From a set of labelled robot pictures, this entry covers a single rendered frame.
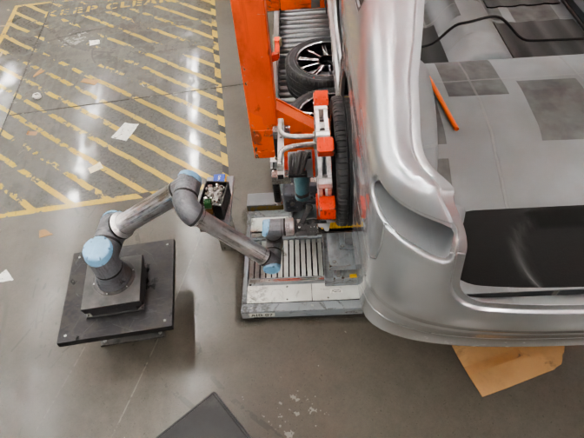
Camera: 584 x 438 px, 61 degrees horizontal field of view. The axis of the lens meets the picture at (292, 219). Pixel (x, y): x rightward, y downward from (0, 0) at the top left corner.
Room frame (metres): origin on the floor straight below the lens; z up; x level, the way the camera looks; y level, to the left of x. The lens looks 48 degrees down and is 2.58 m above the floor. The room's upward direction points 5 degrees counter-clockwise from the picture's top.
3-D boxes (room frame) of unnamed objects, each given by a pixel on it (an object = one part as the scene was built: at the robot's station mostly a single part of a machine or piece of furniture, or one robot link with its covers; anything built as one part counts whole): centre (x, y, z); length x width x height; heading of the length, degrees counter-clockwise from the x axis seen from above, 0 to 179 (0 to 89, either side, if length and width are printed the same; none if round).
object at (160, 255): (1.63, 0.99, 0.15); 0.60 x 0.60 x 0.30; 4
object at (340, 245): (1.89, -0.35, 0.32); 0.40 x 0.30 x 0.28; 177
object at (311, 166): (1.90, -0.11, 0.85); 0.21 x 0.14 x 0.14; 87
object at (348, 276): (1.89, -0.35, 0.13); 0.50 x 0.36 x 0.10; 177
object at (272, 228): (1.69, 0.10, 0.62); 0.12 x 0.09 x 0.10; 87
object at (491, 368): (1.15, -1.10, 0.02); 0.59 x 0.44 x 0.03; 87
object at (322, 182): (1.90, -0.18, 0.85); 0.54 x 0.07 x 0.54; 177
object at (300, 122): (2.41, -0.22, 0.69); 0.52 x 0.17 x 0.35; 87
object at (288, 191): (2.21, -0.16, 0.26); 0.42 x 0.18 x 0.35; 87
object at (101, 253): (1.64, 0.99, 0.58); 0.17 x 0.15 x 0.18; 173
